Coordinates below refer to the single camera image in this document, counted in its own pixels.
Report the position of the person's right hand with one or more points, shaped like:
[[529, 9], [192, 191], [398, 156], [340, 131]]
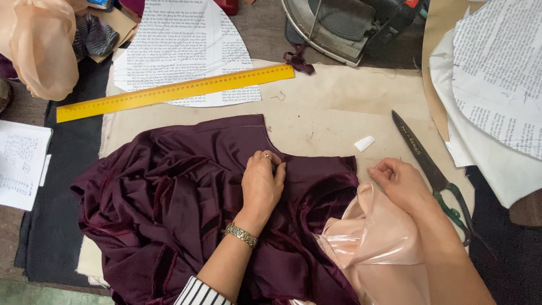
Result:
[[402, 184]]

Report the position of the person's left hand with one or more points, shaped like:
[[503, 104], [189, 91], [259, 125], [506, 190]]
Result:
[[260, 188]]

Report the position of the maroon velvet fabric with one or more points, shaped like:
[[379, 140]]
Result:
[[169, 199]]

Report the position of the gold wristwatch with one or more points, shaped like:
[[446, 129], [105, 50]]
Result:
[[241, 234]]

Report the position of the white tailor's chalk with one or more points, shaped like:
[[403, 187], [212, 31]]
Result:
[[364, 143]]

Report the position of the peach satin fabric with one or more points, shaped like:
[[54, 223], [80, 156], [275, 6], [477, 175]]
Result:
[[381, 254]]

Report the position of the loose thread piece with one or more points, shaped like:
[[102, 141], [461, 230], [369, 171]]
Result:
[[278, 96]]

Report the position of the white paper pattern sheet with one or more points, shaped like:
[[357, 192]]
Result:
[[499, 173]]

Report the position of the beige table cover cloth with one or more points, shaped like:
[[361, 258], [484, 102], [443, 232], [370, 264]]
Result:
[[322, 110]]

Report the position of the black-and-white striped sleeve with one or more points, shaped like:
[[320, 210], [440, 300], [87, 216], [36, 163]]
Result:
[[201, 293]]

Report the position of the brown paper sheet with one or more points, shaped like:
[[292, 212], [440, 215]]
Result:
[[436, 63]]

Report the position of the yellow ruler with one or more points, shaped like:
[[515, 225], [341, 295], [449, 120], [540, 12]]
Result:
[[173, 92]]

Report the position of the black cloth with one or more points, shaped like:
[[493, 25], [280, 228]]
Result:
[[59, 203], [508, 262]]

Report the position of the maroon fabric scrap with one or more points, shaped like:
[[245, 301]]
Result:
[[298, 59]]

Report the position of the curved newsprint pattern sheet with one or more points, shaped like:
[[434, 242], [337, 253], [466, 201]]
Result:
[[499, 72]]

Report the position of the semicircular newsprint pattern piece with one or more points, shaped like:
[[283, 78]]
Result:
[[186, 42]]

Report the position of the steam iron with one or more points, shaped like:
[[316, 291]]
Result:
[[351, 25]]

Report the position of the brown cardboard piece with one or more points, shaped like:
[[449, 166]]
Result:
[[116, 29]]

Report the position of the grey striped knit cloth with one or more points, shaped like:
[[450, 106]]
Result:
[[95, 38]]

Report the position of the handwritten white note sheet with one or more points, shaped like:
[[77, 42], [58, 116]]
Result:
[[21, 163]]

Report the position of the sheer peach organza fabric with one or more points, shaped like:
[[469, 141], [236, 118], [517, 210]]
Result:
[[38, 46]]

